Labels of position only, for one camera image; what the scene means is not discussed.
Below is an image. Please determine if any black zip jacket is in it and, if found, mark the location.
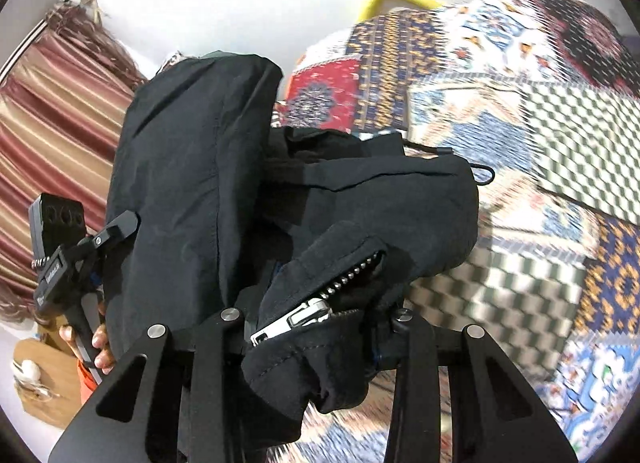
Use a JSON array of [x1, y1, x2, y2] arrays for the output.
[[105, 53, 496, 416]]

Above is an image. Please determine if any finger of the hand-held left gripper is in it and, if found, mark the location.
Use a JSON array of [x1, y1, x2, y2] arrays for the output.
[[75, 210, 139, 266]]

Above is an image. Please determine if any striped curtain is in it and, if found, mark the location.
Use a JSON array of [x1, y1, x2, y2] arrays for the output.
[[0, 0, 149, 326]]

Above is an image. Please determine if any orange box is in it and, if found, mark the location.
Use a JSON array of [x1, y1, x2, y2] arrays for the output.
[[76, 362, 99, 390]]

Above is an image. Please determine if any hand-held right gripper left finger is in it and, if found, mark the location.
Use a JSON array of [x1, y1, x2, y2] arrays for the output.
[[47, 307, 251, 463]]

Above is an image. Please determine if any wooden lap desk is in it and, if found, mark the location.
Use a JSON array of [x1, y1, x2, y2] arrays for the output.
[[12, 338, 85, 430]]

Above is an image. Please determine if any person's left hand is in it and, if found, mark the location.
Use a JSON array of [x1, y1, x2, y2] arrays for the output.
[[59, 310, 117, 375]]

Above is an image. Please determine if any patchwork printed blanket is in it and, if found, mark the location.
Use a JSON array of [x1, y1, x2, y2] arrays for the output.
[[265, 0, 640, 463]]

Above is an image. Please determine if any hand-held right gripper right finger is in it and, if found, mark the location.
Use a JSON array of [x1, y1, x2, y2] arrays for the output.
[[370, 307, 581, 463]]

